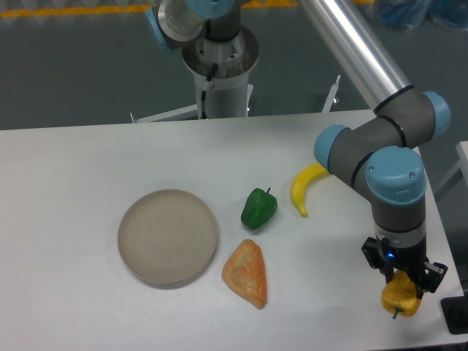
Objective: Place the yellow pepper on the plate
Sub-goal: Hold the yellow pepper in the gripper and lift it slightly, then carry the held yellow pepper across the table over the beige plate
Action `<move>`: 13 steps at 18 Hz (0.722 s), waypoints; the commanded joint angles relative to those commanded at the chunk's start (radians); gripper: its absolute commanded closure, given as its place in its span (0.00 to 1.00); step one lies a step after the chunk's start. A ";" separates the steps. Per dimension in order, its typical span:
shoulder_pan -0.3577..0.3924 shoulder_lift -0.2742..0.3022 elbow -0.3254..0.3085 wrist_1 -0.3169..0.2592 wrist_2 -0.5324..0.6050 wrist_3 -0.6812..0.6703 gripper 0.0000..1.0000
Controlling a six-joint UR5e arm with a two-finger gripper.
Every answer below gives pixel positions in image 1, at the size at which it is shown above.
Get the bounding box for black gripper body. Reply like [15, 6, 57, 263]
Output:
[374, 237, 428, 281]

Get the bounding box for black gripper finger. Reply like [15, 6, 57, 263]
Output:
[361, 237, 394, 284]
[415, 260, 448, 298]

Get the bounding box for yellow bell pepper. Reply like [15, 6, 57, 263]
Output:
[381, 270, 421, 318]

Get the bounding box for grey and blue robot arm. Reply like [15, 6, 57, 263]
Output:
[145, 1, 450, 296]

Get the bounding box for green bell pepper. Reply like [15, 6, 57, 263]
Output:
[241, 187, 278, 230]

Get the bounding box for beige round plate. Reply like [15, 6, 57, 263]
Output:
[117, 189, 219, 290]

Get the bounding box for black device at table edge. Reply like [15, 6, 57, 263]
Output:
[440, 296, 467, 335]

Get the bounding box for yellow banana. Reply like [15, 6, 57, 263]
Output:
[290, 162, 330, 218]

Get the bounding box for orange triangular pastry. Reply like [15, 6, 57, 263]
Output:
[222, 239, 268, 309]

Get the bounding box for blue plastic bags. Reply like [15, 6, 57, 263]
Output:
[373, 0, 467, 31]

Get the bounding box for white frame at right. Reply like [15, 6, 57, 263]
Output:
[433, 140, 468, 201]

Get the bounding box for white metal frame bar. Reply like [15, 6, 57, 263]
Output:
[322, 75, 341, 113]

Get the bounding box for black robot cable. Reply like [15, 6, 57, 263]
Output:
[200, 62, 219, 120]

